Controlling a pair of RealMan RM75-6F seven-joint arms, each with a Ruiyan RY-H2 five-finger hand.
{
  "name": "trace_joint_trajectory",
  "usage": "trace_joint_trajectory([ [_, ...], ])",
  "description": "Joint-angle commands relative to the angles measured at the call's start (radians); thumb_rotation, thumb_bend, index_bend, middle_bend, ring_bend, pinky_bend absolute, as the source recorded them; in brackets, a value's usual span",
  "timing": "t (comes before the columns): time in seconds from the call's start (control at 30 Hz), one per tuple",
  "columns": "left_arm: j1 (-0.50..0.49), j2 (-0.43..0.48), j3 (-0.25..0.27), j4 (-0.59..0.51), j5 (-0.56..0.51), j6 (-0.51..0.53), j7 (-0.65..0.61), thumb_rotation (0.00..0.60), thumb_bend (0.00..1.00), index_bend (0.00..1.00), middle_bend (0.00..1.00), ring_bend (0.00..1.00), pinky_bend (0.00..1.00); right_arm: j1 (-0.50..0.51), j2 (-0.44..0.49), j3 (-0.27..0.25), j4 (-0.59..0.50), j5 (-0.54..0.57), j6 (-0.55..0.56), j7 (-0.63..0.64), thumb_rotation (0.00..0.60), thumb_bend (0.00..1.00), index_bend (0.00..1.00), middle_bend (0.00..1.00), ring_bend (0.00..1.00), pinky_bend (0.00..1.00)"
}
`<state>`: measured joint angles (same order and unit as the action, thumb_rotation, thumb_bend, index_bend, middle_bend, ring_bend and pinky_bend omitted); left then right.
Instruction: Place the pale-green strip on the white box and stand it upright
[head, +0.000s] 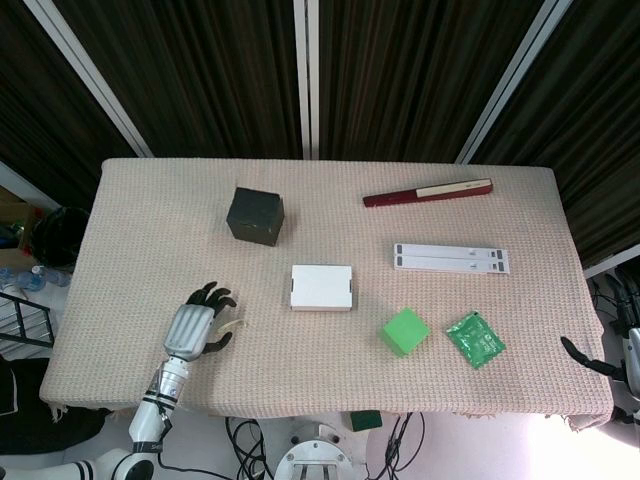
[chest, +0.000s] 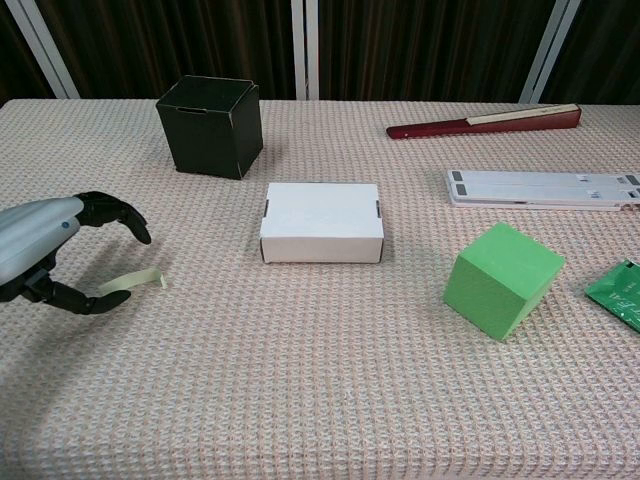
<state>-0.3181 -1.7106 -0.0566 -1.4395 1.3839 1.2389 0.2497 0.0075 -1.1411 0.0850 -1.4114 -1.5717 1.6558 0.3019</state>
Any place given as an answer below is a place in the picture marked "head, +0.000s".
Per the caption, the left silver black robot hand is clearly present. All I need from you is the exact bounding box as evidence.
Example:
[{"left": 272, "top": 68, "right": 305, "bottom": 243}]
[{"left": 163, "top": 281, "right": 237, "bottom": 362}]

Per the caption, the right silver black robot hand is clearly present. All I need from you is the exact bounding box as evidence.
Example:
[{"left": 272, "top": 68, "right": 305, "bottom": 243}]
[{"left": 560, "top": 272, "right": 640, "bottom": 396}]

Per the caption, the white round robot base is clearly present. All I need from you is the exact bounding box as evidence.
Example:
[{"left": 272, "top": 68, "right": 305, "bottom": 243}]
[{"left": 259, "top": 412, "right": 371, "bottom": 480}]

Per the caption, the black cube box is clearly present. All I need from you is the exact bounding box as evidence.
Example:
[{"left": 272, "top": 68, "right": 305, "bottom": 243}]
[{"left": 225, "top": 186, "right": 285, "bottom": 247}]

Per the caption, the flat white cardboard box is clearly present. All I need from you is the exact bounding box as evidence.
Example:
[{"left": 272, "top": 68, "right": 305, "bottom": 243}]
[{"left": 288, "top": 263, "right": 355, "bottom": 314}]

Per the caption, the brown cardboard box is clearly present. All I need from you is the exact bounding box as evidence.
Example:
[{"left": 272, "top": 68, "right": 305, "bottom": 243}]
[{"left": 0, "top": 187, "right": 45, "bottom": 271}]

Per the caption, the beige woven tablecloth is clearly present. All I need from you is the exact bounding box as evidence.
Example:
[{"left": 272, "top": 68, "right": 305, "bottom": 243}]
[{"left": 38, "top": 157, "right": 615, "bottom": 431}]

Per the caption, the clear plastic water bottle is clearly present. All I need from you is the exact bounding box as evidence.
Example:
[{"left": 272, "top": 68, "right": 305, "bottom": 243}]
[
  {"left": 0, "top": 267, "right": 31, "bottom": 297},
  {"left": 28, "top": 264, "right": 72, "bottom": 289}
]

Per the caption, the black bag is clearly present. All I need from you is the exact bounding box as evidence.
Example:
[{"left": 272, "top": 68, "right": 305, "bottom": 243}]
[{"left": 32, "top": 207, "right": 91, "bottom": 269}]

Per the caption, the green foil packet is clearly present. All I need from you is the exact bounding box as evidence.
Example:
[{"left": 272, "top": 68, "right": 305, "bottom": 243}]
[{"left": 444, "top": 309, "right": 506, "bottom": 371}]

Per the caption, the black metal rack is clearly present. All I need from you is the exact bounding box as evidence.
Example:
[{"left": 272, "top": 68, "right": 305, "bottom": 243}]
[{"left": 0, "top": 289, "right": 62, "bottom": 357}]

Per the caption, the dark green sponge block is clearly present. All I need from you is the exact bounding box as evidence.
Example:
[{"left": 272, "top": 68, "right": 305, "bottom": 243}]
[{"left": 349, "top": 409, "right": 384, "bottom": 432}]

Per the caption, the bright green cube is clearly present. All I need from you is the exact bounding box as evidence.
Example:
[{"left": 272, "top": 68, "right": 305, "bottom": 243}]
[{"left": 380, "top": 306, "right": 432, "bottom": 358}]

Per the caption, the dark pleated curtain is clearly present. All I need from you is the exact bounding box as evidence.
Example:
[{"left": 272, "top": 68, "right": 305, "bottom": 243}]
[
  {"left": 52, "top": 0, "right": 304, "bottom": 160},
  {"left": 318, "top": 0, "right": 547, "bottom": 164},
  {"left": 0, "top": 0, "right": 140, "bottom": 207},
  {"left": 472, "top": 0, "right": 640, "bottom": 270}
]

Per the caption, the black cable bundle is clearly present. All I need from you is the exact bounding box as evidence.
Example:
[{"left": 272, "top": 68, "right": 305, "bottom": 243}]
[
  {"left": 224, "top": 417, "right": 275, "bottom": 480},
  {"left": 380, "top": 412, "right": 427, "bottom": 480}
]

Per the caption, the white frame post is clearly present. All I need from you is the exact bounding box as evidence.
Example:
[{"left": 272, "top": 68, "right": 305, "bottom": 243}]
[
  {"left": 292, "top": 0, "right": 321, "bottom": 161},
  {"left": 453, "top": 0, "right": 575, "bottom": 165},
  {"left": 22, "top": 0, "right": 154, "bottom": 157}
]

